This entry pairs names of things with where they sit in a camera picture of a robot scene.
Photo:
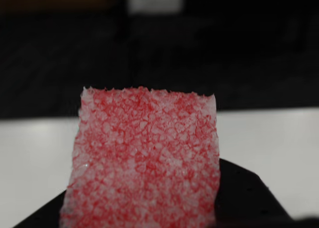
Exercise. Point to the red foam cube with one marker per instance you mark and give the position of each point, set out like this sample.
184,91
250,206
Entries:
139,163

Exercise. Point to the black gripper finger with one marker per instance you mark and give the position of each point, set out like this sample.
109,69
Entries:
244,198
47,215

